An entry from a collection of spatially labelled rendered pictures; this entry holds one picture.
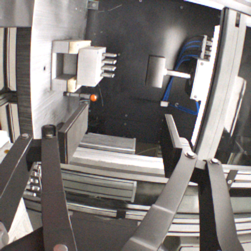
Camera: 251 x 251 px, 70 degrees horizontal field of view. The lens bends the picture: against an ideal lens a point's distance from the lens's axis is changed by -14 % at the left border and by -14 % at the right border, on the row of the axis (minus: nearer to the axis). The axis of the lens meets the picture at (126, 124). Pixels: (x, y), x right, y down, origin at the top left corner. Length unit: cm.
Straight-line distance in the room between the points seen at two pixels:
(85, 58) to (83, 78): 5
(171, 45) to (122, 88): 27
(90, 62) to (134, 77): 34
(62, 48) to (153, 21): 41
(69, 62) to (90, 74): 11
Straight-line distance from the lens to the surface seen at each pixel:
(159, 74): 58
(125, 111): 88
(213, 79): 45
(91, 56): 52
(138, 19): 82
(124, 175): 50
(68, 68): 62
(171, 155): 16
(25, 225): 64
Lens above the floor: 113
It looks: 1 degrees down
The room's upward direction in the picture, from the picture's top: 98 degrees clockwise
